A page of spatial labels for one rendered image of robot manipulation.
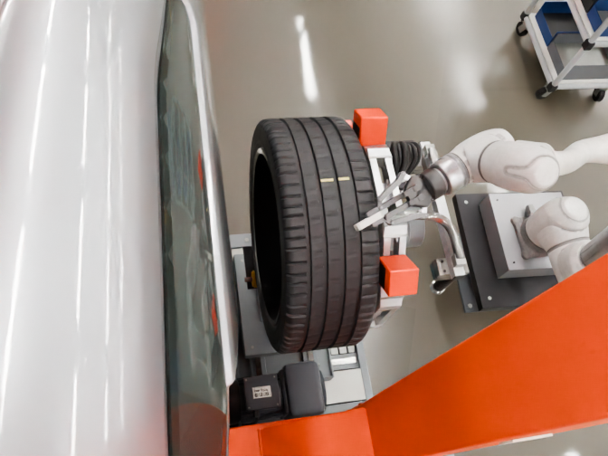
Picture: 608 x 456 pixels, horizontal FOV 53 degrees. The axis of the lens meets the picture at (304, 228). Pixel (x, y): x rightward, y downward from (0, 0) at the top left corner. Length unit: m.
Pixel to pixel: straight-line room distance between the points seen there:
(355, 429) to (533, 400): 0.82
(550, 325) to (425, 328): 1.89
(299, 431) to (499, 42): 2.59
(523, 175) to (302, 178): 0.50
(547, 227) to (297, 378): 1.06
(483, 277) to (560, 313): 1.73
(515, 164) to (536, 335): 0.61
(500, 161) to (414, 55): 2.05
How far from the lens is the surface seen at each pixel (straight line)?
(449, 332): 2.72
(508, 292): 2.54
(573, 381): 0.80
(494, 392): 0.97
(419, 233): 1.79
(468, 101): 3.33
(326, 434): 1.67
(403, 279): 1.47
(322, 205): 1.44
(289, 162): 1.47
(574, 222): 2.35
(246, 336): 2.28
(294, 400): 2.06
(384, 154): 1.60
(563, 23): 3.69
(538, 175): 1.37
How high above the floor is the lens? 2.43
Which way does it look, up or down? 64 degrees down
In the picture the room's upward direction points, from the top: 21 degrees clockwise
